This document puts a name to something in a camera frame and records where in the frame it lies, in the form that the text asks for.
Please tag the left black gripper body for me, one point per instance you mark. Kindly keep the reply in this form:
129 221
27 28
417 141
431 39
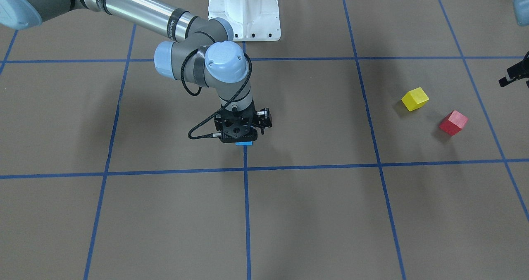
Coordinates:
516 72

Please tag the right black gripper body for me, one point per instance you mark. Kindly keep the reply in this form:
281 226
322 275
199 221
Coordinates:
264 118

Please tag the blue wooden block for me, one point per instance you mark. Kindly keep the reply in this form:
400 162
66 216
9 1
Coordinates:
245 143

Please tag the red wooden block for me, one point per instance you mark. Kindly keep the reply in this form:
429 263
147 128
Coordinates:
453 123

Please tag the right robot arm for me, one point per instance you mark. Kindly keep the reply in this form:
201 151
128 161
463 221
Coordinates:
200 53

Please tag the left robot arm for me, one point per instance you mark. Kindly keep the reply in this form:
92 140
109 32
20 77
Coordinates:
521 12

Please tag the yellow wooden block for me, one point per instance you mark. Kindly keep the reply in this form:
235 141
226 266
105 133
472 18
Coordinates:
415 99

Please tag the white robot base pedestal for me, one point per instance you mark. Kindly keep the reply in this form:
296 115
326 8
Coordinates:
251 20

